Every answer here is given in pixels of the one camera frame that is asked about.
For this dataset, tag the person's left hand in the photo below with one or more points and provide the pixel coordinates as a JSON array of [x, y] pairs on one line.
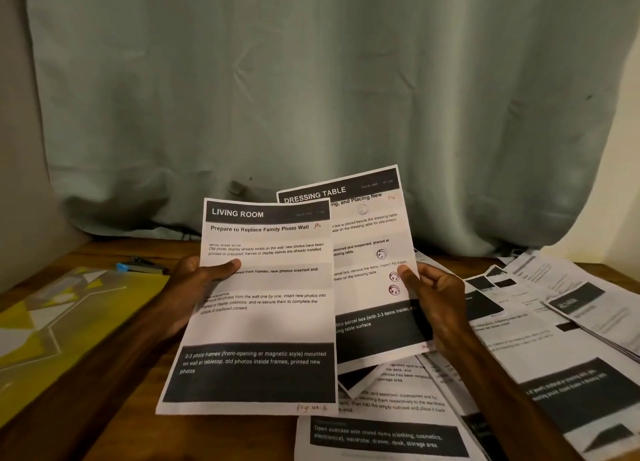
[[195, 281]]

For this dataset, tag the person's right hand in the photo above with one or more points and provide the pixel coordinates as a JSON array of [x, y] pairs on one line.
[[440, 301]]

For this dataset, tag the printed papers pile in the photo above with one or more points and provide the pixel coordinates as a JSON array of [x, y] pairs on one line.
[[560, 356]]

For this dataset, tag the yellow patterned folder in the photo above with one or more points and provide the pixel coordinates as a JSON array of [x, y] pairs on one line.
[[50, 326]]

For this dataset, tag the person's right forearm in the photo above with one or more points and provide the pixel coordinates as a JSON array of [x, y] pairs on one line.
[[505, 406]]

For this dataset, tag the person's left forearm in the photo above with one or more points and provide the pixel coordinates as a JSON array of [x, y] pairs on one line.
[[90, 386]]

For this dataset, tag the blue pen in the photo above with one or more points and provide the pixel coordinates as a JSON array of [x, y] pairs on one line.
[[140, 268]]

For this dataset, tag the pale green curtain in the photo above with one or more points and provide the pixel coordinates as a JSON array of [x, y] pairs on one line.
[[330, 86]]

